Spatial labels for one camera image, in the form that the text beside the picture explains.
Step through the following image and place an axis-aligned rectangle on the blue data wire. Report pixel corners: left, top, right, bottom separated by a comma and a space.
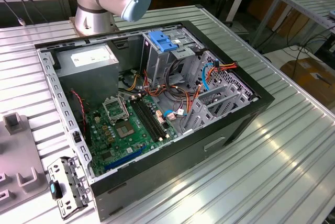
162, 60, 220, 118

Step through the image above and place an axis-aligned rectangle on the orange power wire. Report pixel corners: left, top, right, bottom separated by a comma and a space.
183, 60, 239, 116

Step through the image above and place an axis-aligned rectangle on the grey metal disk bay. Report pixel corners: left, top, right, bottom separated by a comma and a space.
180, 50, 260, 135

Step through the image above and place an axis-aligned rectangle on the black RAM slot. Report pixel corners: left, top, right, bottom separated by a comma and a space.
130, 98, 161, 143
137, 96, 168, 139

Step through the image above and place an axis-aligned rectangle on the grey metal drive cage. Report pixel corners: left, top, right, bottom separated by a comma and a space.
140, 26, 207, 88

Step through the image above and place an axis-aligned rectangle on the green motherboard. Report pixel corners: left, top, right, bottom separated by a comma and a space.
85, 94, 181, 177

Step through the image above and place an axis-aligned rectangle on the CPU socket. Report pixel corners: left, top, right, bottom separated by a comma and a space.
115, 121, 137, 140

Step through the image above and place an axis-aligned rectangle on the blue plastic drive latch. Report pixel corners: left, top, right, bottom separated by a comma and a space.
148, 30, 179, 53

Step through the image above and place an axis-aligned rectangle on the metal socket cover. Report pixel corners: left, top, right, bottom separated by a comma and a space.
102, 97, 131, 125

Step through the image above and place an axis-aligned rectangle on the blue expansion slot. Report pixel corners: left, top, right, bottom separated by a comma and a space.
104, 147, 147, 172

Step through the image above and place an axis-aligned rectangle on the black open PC case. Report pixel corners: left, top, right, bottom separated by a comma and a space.
33, 19, 275, 222

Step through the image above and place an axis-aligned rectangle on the grey power supply unit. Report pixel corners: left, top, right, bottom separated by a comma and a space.
53, 43, 121, 107

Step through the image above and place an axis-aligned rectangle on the black case fan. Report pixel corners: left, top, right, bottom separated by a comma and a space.
70, 90, 92, 146

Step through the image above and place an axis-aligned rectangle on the brown cardboard box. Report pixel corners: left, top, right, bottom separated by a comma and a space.
280, 56, 335, 107

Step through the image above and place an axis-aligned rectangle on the black latch blue tab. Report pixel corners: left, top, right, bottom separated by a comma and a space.
48, 179, 63, 200

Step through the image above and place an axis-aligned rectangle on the grey parts rack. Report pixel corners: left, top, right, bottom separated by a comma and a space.
0, 111, 50, 214

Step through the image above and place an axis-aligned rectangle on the metal slat side table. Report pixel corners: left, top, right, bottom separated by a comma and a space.
251, 0, 335, 49

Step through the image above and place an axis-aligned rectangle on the orange yellow wire bundle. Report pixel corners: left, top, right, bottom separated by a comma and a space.
119, 68, 189, 104

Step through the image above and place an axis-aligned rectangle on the black wire bundle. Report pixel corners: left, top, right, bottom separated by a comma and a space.
164, 58, 191, 102

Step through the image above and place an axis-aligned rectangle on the red black fan wire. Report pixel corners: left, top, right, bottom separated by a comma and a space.
70, 89, 88, 133

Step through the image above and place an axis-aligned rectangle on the hinged metal slot bracket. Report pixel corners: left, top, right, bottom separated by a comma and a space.
47, 155, 95, 221

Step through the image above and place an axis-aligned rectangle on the black cable grey plug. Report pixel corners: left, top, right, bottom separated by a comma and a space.
0, 0, 49, 27

